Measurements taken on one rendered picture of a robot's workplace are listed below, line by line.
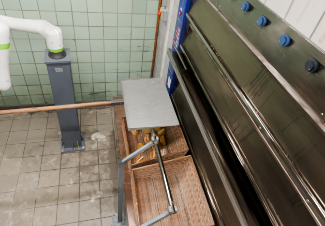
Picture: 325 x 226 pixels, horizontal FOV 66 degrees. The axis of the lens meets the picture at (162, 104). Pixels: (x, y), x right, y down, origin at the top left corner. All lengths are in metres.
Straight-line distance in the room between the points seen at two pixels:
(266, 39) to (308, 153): 0.50
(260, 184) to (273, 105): 0.37
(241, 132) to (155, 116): 0.69
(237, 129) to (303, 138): 0.43
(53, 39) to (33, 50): 0.90
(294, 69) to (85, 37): 2.34
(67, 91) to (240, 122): 1.68
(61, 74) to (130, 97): 0.73
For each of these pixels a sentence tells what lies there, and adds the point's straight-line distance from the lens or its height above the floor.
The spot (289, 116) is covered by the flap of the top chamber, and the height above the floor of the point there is 1.82.
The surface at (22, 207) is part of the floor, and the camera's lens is 2.87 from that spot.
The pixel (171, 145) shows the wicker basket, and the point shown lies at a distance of 2.34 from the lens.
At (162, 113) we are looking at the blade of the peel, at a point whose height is 1.18.
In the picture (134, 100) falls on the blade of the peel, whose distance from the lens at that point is 1.92.
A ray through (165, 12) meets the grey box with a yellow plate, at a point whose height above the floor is 1.49.
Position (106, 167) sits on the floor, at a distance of 2.94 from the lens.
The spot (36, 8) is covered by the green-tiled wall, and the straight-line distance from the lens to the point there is 2.91.
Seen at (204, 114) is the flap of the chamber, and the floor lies 1.41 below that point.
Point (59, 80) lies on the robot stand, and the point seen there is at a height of 1.00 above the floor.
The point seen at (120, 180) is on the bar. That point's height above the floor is 0.74.
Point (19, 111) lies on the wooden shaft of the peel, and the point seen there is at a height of 1.16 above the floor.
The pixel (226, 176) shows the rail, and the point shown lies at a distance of 1.28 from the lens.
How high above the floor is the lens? 2.45
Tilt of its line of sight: 42 degrees down
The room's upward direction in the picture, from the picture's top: 9 degrees clockwise
